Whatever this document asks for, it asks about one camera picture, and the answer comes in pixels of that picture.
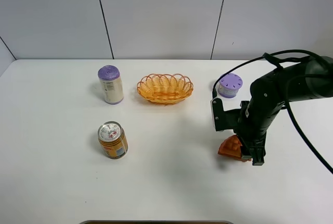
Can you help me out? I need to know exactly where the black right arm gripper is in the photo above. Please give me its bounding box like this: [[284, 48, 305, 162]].
[[235, 101, 281, 166]]

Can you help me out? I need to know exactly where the orange bakery piece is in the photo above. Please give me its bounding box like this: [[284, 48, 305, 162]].
[[218, 134, 252, 162]]

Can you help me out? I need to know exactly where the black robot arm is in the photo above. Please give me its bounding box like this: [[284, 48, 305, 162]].
[[233, 56, 332, 166]]

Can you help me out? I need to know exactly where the orange wicker basket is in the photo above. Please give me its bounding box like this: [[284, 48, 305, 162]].
[[136, 73, 194, 105]]

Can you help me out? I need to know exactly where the small purple lidded container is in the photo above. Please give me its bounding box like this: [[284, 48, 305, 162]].
[[217, 73, 243, 98]]

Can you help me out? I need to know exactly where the orange drink can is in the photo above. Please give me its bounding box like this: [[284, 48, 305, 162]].
[[97, 121, 129, 159]]

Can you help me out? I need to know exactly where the cream bottle with purple cap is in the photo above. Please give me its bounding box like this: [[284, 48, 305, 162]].
[[98, 65, 124, 105]]

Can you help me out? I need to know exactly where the black cable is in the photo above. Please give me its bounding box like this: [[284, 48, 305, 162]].
[[212, 49, 333, 175]]

